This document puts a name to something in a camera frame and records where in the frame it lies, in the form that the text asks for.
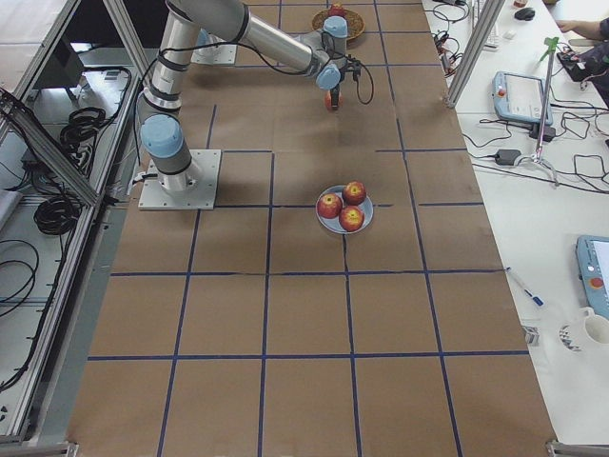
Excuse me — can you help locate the red yellow apple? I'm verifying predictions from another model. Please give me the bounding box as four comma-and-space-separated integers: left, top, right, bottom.
324, 91, 344, 111

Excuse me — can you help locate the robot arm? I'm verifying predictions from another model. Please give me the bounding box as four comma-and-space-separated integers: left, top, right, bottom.
137, 1, 362, 207

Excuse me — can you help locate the woven wicker basket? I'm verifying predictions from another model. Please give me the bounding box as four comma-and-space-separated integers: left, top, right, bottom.
311, 9, 365, 42

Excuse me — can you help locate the dark red apple in basket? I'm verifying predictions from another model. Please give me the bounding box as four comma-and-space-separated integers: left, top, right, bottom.
328, 3, 345, 17

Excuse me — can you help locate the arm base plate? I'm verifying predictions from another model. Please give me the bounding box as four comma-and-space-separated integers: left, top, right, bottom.
191, 43, 237, 66
138, 149, 222, 210

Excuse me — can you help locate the blue white pen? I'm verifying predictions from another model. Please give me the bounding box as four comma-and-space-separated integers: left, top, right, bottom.
505, 267, 544, 308

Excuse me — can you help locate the white keyboard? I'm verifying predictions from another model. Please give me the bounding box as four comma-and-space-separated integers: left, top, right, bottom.
470, 0, 502, 51

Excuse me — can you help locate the red apple on plate left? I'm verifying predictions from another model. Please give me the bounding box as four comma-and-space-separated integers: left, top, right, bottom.
316, 192, 343, 219

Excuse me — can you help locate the white mug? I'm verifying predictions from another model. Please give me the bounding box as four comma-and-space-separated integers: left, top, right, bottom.
559, 307, 608, 352

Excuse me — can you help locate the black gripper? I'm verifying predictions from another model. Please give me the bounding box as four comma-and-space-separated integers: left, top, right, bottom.
330, 55, 363, 110

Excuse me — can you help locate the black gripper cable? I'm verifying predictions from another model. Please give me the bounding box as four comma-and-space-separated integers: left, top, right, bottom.
321, 28, 376, 106

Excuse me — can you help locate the red apple on plate front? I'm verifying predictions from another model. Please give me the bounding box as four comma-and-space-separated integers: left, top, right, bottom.
339, 206, 365, 233

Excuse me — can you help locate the light blue plate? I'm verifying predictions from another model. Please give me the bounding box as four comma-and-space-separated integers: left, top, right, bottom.
315, 185, 374, 234

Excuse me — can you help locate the red apple on plate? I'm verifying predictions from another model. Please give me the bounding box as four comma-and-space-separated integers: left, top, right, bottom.
342, 181, 367, 206
316, 192, 343, 219
339, 206, 365, 233

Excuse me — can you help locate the aluminium frame post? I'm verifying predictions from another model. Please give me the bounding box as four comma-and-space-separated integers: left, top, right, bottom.
443, 0, 506, 109

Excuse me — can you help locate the blue teach pendant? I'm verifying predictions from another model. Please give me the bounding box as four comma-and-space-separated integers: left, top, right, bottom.
492, 71, 545, 124

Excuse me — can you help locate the red apple on plate back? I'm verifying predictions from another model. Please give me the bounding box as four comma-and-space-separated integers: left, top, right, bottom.
342, 181, 367, 206

